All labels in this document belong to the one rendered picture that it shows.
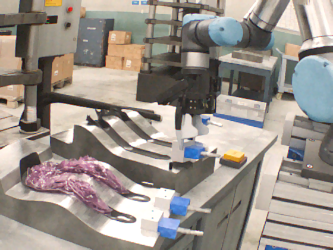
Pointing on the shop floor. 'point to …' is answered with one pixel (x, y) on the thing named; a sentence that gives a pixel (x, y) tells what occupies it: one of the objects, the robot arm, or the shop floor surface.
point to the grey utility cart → (283, 75)
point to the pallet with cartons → (62, 71)
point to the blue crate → (240, 120)
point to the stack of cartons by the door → (123, 52)
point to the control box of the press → (50, 42)
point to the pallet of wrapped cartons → (9, 93)
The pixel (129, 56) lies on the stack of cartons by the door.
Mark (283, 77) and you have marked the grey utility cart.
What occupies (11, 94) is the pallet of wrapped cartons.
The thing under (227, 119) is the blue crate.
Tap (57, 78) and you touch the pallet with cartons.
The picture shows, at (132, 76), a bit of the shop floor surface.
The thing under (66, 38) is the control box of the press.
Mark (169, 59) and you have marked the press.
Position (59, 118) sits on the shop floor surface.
